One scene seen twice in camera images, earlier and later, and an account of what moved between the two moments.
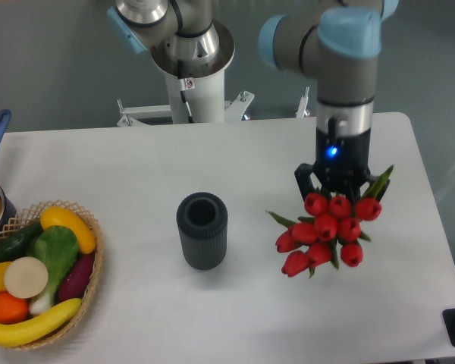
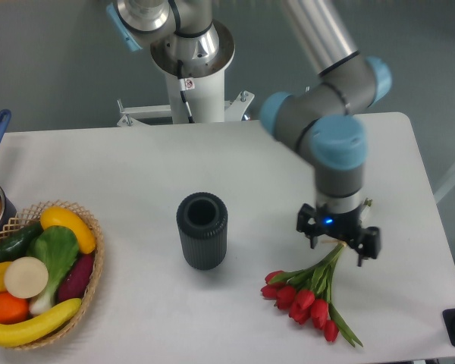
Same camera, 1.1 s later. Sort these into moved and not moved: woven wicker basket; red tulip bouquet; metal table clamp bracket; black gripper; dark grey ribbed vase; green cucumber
Moved: black gripper; red tulip bouquet
Not moved: metal table clamp bracket; woven wicker basket; dark grey ribbed vase; green cucumber
